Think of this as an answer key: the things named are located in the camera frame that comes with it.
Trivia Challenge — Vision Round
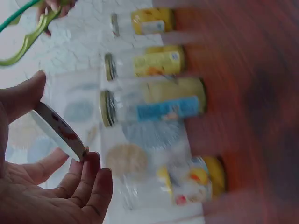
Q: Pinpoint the person's left hand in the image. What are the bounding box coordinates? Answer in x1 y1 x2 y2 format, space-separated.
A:
0 70 113 224

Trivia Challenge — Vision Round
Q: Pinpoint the person's right hand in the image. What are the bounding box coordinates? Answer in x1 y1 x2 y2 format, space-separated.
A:
36 0 77 37

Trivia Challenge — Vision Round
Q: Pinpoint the green jar opener tool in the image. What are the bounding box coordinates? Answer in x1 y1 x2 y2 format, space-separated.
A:
0 0 72 67

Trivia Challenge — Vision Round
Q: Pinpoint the white jar lid red print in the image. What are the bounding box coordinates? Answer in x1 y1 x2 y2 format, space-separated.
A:
29 101 90 162

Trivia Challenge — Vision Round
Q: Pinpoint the open jar with fruit label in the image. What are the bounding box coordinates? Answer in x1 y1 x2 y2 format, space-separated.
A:
121 155 228 207

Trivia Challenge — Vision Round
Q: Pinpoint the large yellow jar blue label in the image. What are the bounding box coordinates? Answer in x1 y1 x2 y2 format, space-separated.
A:
99 77 208 128

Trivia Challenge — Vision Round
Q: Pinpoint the yellow jar with yellow label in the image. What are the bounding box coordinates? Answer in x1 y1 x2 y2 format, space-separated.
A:
104 45 187 82

